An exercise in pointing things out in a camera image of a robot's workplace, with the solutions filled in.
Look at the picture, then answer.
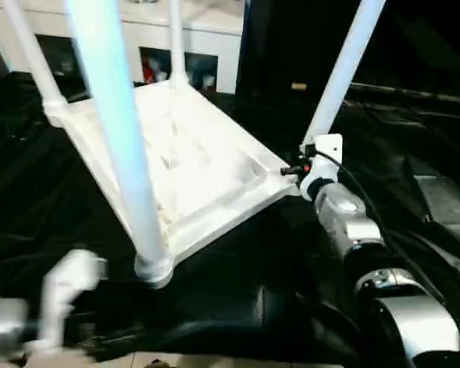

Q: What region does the black glossy mat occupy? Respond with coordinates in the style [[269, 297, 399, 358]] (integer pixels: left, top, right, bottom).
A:
[[0, 71, 460, 368]]

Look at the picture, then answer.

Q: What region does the white cabinet with glass doors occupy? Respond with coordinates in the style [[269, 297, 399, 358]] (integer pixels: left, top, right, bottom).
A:
[[0, 0, 246, 95]]

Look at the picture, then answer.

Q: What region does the white plastic table leg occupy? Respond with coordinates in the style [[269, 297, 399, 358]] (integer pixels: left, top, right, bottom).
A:
[[168, 0, 189, 87], [63, 0, 169, 269], [2, 0, 68, 110], [302, 0, 387, 145]]

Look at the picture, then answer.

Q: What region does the black long pole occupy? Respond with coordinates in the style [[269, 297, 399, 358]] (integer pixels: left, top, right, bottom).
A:
[[350, 82, 460, 103]]

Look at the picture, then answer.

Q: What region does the white plastic table top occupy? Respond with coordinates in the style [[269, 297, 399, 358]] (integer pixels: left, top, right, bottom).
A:
[[41, 79, 304, 291]]

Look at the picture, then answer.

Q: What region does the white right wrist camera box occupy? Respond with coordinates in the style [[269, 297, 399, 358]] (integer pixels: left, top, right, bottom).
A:
[[298, 133, 344, 202]]

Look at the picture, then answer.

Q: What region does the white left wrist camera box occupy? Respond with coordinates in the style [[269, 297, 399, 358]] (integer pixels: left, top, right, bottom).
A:
[[41, 248, 108, 353]]

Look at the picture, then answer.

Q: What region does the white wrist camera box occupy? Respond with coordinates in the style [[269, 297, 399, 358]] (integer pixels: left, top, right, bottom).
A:
[[298, 133, 344, 202], [41, 248, 108, 353]]

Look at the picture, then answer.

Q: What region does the black backdrop cloth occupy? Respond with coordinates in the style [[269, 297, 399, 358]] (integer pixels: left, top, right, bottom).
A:
[[235, 0, 460, 97]]

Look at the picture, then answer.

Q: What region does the red packet in cabinet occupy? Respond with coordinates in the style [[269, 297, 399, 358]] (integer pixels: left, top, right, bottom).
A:
[[143, 57, 156, 84]]

